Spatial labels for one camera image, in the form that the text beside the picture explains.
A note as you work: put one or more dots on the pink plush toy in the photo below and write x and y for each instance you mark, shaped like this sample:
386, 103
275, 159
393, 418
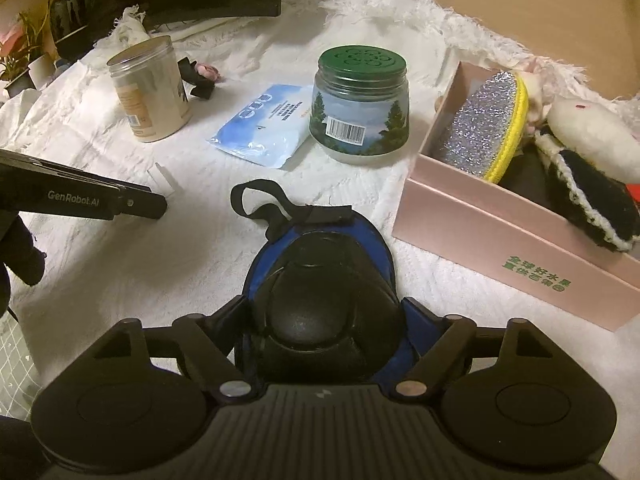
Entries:
537, 95

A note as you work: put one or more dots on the clear plastic jar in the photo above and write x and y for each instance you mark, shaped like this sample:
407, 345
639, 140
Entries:
150, 100

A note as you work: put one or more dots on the green cutting mat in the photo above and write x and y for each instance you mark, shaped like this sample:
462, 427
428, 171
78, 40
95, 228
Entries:
20, 360

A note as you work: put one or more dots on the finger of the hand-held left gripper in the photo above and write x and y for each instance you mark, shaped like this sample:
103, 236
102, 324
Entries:
145, 205

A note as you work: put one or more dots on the potted plant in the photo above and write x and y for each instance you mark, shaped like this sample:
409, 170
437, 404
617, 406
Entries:
30, 40

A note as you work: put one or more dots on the clear plastic piece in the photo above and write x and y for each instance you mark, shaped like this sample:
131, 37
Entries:
162, 180

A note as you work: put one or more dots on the pink cardboard box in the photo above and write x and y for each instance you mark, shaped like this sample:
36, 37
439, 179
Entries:
475, 240

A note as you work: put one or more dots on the large black knit slipper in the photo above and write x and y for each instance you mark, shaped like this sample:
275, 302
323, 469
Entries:
595, 195

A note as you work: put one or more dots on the black blue knee pad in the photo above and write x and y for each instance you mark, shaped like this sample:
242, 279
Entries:
310, 285

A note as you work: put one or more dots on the blue plastic packet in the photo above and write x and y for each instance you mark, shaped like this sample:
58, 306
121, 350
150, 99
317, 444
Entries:
265, 125

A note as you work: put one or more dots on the white plush toy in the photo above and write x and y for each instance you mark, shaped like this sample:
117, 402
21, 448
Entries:
595, 130

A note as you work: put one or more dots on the person's left hand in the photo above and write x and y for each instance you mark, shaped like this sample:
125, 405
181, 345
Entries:
22, 250

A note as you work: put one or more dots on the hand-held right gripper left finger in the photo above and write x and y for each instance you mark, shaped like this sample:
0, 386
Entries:
200, 335

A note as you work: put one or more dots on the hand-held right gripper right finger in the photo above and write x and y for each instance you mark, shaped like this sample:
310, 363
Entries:
440, 350

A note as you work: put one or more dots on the small black knit slipper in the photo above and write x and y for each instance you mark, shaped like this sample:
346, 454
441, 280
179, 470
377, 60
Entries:
530, 180

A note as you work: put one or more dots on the yellow-edged scrubbing sponge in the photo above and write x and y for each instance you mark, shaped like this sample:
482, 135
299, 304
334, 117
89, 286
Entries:
480, 125

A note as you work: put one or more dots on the green-lid glass jar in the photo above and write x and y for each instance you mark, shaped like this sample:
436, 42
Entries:
360, 110

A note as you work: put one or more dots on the white textured blanket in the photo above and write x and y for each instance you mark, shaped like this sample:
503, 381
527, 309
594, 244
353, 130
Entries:
150, 270

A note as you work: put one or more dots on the pink flower black ribbon clip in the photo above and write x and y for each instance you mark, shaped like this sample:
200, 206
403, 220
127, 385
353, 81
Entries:
207, 71

